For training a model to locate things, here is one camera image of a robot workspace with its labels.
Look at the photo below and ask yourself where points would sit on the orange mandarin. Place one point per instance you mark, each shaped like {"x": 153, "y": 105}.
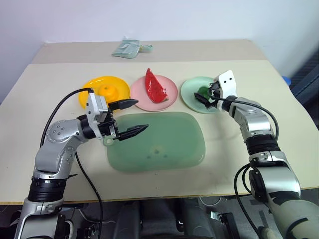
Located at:
{"x": 108, "y": 92}

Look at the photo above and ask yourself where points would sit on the light green plate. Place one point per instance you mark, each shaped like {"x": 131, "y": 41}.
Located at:
{"x": 189, "y": 92}

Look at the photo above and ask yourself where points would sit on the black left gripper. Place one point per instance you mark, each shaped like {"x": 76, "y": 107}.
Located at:
{"x": 107, "y": 125}

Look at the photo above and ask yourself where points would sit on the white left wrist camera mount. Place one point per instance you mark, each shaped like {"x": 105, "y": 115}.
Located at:
{"x": 96, "y": 107}

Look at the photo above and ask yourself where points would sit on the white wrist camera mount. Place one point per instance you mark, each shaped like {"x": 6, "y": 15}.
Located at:
{"x": 228, "y": 83}
{"x": 96, "y": 107}

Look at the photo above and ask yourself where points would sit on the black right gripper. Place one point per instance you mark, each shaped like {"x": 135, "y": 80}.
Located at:
{"x": 216, "y": 93}

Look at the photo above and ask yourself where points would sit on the dark chair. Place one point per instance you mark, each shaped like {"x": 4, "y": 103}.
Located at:
{"x": 305, "y": 72}

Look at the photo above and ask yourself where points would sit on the black metal bracket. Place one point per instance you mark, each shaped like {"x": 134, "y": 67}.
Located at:
{"x": 224, "y": 221}

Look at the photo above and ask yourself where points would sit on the red watermelon slice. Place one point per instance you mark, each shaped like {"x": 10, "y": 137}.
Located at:
{"x": 155, "y": 89}

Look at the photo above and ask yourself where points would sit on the translucent green tray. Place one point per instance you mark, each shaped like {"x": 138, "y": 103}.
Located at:
{"x": 162, "y": 139}

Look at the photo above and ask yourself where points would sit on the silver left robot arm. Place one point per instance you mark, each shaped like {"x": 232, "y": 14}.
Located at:
{"x": 57, "y": 149}

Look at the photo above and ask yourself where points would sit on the dark green vegetable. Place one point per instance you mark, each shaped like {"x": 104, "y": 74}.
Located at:
{"x": 203, "y": 90}

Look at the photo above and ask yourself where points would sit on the small blue object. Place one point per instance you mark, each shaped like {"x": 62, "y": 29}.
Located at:
{"x": 287, "y": 80}

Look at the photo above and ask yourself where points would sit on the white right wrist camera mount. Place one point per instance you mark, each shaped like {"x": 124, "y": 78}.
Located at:
{"x": 228, "y": 83}

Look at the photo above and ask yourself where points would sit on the pink plate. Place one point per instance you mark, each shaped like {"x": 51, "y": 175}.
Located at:
{"x": 139, "y": 97}

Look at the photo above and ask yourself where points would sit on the mint green pouch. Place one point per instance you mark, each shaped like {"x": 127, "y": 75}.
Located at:
{"x": 125, "y": 48}

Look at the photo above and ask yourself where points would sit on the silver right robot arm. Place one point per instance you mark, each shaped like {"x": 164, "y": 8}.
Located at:
{"x": 256, "y": 122}

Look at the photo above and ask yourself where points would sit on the yellow plate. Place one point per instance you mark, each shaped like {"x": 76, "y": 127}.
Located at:
{"x": 117, "y": 83}

